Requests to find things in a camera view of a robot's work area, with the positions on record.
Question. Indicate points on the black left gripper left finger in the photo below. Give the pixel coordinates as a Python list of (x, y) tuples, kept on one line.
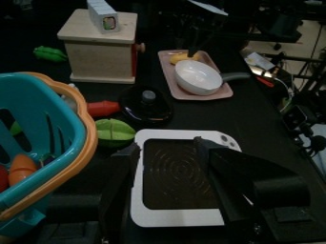
[(119, 190)]

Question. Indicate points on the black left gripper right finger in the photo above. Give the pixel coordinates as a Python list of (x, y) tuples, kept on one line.
[(254, 187)]

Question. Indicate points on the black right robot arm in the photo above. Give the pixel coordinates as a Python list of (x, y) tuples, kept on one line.
[(203, 30)]

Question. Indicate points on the white toy stove black cooktop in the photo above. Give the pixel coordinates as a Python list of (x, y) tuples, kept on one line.
[(178, 174)]

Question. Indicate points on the green halved toy fruit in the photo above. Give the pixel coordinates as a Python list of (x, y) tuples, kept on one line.
[(114, 132)]

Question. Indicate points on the orange toy food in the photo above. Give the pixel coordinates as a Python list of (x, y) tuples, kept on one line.
[(22, 168)]

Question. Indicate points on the black pot lid grey knob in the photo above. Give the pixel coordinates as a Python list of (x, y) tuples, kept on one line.
[(142, 111)]

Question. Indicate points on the red toy pepper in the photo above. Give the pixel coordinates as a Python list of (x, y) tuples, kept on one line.
[(102, 108)]

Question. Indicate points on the red toy food round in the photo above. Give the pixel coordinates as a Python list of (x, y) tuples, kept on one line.
[(3, 179)]

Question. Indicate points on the red tool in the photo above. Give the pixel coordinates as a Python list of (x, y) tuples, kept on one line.
[(265, 81)]

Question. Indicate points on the pink tray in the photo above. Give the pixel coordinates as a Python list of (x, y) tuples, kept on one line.
[(182, 93)]

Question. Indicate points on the white paper box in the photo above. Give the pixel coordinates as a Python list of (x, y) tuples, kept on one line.
[(259, 60)]

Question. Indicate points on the wooden box red knob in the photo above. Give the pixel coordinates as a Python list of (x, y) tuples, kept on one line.
[(99, 60)]

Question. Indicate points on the yellow toy food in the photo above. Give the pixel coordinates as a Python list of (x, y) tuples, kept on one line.
[(179, 57)]

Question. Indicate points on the green toy vegetable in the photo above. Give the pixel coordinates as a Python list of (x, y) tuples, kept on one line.
[(48, 54)]

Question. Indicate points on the black office chair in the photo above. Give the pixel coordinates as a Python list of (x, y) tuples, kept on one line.
[(282, 27)]

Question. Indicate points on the white sushi roll toy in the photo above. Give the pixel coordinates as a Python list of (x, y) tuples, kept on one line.
[(103, 16)]

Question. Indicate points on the black camera device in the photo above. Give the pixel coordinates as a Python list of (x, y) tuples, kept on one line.
[(294, 117)]

